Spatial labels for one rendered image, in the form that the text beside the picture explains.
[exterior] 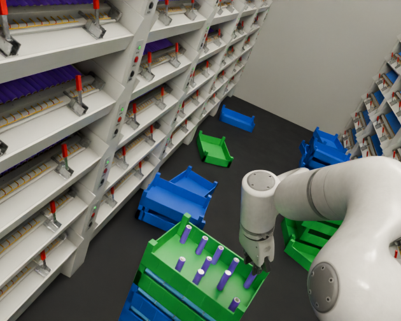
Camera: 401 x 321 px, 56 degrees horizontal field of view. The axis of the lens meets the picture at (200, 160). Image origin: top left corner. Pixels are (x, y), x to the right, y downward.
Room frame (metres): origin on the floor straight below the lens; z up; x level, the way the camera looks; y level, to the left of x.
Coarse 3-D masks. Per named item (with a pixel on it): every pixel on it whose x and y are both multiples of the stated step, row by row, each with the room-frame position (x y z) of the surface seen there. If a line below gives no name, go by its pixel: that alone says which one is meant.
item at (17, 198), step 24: (72, 144) 0.90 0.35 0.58; (96, 144) 0.96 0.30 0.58; (24, 168) 0.72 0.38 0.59; (48, 168) 0.79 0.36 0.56; (72, 168) 0.84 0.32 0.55; (0, 192) 0.64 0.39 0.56; (24, 192) 0.68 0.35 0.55; (48, 192) 0.72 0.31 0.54; (0, 216) 0.59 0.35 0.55; (24, 216) 0.63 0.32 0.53
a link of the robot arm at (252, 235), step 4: (240, 224) 0.76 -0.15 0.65; (240, 228) 0.76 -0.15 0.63; (272, 228) 0.75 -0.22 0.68; (244, 232) 0.74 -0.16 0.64; (248, 232) 0.74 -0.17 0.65; (252, 232) 0.73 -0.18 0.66; (268, 232) 0.74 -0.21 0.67; (272, 232) 0.75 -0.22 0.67; (248, 236) 0.74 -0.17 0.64; (252, 236) 0.73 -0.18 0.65; (256, 236) 0.73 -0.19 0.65; (260, 236) 0.73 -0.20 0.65; (264, 236) 0.75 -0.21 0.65
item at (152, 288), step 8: (144, 272) 0.77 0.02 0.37; (136, 280) 0.76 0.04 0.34; (144, 280) 0.76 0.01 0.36; (152, 280) 0.75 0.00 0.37; (144, 288) 0.75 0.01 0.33; (152, 288) 0.75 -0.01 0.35; (160, 288) 0.74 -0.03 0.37; (152, 296) 0.74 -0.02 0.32; (160, 296) 0.74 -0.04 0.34; (168, 296) 0.73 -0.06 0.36; (168, 304) 0.73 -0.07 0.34; (176, 304) 0.72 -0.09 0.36; (184, 304) 0.71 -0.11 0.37; (176, 312) 0.72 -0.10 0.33; (184, 312) 0.71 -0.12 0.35; (192, 312) 0.70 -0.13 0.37; (184, 320) 0.71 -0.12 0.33; (192, 320) 0.70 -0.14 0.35; (200, 320) 0.69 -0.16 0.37
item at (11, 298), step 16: (64, 240) 0.95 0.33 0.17; (80, 240) 0.96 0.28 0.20; (48, 256) 0.87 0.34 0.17; (64, 256) 0.90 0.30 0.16; (32, 272) 0.79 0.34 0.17; (48, 272) 0.81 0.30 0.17; (16, 288) 0.72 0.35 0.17; (32, 288) 0.74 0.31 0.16; (0, 304) 0.65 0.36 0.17; (16, 304) 0.68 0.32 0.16; (0, 320) 0.62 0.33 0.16
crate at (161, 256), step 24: (168, 240) 0.89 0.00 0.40; (192, 240) 0.93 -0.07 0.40; (144, 264) 0.76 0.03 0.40; (168, 264) 0.74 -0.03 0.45; (192, 264) 0.83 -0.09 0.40; (216, 264) 0.87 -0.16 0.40; (240, 264) 0.88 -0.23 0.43; (192, 288) 0.71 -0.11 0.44; (216, 288) 0.79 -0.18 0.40; (240, 288) 0.82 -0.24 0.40; (216, 312) 0.69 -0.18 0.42; (240, 312) 0.67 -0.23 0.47
